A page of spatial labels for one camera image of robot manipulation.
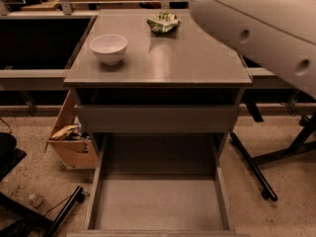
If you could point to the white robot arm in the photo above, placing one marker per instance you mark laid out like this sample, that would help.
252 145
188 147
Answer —
279 35

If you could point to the grey drawer cabinet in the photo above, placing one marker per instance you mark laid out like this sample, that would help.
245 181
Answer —
153 96

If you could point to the closed grey top drawer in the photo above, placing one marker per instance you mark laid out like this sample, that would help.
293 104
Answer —
157 119

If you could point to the open grey middle drawer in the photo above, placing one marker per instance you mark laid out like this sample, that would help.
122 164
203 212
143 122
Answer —
158 185

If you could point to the white ceramic bowl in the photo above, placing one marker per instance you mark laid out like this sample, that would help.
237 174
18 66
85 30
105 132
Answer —
109 49

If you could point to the wooden crate on floor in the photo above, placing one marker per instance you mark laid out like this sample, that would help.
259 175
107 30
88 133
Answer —
73 153

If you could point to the crumpled brown paper bag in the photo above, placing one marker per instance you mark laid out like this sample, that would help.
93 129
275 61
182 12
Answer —
64 132

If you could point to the black metal stand right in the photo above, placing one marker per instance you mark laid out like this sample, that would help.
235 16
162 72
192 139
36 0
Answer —
280 133

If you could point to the black metal stand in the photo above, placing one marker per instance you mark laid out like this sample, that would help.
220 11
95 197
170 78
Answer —
10 157
280 133

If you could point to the black metal stand left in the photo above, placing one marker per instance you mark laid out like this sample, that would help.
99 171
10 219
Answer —
10 157

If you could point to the grey metal railing frame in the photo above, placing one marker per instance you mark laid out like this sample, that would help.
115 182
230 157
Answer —
33 78

